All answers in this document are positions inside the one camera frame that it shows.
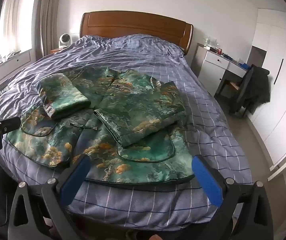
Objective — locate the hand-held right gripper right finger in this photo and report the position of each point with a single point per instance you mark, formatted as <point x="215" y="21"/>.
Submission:
<point x="205" y="180"/>

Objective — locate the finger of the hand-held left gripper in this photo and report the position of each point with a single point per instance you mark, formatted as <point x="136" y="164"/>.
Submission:
<point x="8" y="124"/>

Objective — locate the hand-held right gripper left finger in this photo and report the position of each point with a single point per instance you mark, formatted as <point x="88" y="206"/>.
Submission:
<point x="76" y="177"/>

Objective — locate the green floral printed jacket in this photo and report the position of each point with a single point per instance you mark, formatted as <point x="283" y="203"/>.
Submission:
<point x="133" y="120"/>

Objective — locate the white window bench cabinet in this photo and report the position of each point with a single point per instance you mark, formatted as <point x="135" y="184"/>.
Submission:
<point x="5" y="67"/>

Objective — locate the wooden nightstand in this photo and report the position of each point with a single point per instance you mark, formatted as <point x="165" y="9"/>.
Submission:
<point x="55" y="51"/>

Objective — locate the white sheer curtain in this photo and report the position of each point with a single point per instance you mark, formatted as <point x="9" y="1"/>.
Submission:
<point x="13" y="20"/>

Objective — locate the white desk fan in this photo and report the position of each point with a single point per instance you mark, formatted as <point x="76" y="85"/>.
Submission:
<point x="64" y="40"/>

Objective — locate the beige curtain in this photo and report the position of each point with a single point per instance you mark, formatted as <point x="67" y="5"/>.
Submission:
<point x="49" y="17"/>

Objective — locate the white desk with drawer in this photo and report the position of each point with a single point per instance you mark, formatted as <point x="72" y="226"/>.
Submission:
<point x="214" y="65"/>

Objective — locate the white wardrobe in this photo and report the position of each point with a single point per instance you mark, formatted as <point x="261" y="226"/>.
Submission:
<point x="283" y="80"/>

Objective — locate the red can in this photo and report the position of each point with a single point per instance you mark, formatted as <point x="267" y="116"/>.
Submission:
<point x="219" y="51"/>

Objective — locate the blue checked duvet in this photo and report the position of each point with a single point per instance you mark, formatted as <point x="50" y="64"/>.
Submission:
<point x="138" y="55"/>

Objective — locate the clear glass bottle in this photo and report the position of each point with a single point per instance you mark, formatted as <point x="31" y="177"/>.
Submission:
<point x="207" y="42"/>

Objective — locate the wooden bed headboard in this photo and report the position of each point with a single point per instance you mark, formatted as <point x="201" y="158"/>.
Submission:
<point x="133" y="26"/>

